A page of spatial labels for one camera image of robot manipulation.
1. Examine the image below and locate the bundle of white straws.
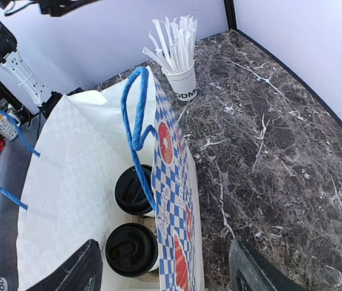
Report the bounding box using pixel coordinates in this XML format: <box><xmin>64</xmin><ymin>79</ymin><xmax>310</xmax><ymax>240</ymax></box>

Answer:
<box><xmin>148</xmin><ymin>15</ymin><xmax>198</xmax><ymax>75</ymax></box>

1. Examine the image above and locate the black left frame post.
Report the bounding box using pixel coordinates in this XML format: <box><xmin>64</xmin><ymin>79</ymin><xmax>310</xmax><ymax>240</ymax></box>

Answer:
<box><xmin>224</xmin><ymin>0</ymin><xmax>238</xmax><ymax>31</ymax></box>

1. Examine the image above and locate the white wrapped straw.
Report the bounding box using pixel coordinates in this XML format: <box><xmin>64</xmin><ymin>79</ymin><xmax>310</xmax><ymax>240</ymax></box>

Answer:
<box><xmin>142</xmin><ymin>47</ymin><xmax>174</xmax><ymax>75</ymax></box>

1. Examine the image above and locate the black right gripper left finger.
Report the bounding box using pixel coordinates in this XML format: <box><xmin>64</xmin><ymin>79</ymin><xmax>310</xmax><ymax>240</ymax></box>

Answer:
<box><xmin>29</xmin><ymin>239</ymin><xmax>102</xmax><ymax>291</ymax></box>

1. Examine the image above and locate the checkered blue paper bag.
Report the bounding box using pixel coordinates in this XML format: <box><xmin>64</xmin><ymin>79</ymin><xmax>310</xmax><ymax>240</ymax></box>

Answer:
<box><xmin>0</xmin><ymin>65</ymin><xmax>206</xmax><ymax>291</ymax></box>

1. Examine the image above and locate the white patterned mug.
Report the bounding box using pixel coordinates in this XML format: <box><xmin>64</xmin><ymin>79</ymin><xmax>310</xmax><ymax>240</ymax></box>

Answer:
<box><xmin>0</xmin><ymin>113</ymin><xmax>21</xmax><ymax>141</ymax></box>

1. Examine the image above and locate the white paper coffee cup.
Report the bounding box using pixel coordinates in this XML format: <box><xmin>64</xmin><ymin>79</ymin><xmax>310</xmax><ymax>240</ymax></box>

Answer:
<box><xmin>113</xmin><ymin>164</ymin><xmax>156</xmax><ymax>218</ymax></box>

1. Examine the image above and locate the brown cardboard cup carrier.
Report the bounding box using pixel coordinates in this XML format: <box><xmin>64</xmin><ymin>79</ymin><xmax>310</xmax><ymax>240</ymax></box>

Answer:
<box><xmin>133</xmin><ymin>216</ymin><xmax>159</xmax><ymax>283</ymax></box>

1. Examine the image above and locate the white cup holding straws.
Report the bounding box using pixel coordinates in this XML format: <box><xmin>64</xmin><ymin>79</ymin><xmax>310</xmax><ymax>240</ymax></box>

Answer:
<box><xmin>162</xmin><ymin>64</ymin><xmax>198</xmax><ymax>101</ymax></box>

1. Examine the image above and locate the black coffee cup lid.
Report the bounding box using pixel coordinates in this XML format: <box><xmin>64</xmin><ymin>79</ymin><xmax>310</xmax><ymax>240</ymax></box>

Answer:
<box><xmin>113</xmin><ymin>164</ymin><xmax>155</xmax><ymax>216</ymax></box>

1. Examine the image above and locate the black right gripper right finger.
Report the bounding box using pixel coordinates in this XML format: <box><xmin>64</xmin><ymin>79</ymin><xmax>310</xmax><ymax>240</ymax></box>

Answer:
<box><xmin>229</xmin><ymin>238</ymin><xmax>305</xmax><ymax>290</ymax></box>

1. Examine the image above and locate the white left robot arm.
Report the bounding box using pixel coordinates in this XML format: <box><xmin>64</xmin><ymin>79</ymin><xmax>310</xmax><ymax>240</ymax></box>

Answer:
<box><xmin>0</xmin><ymin>6</ymin><xmax>62</xmax><ymax>118</ymax></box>

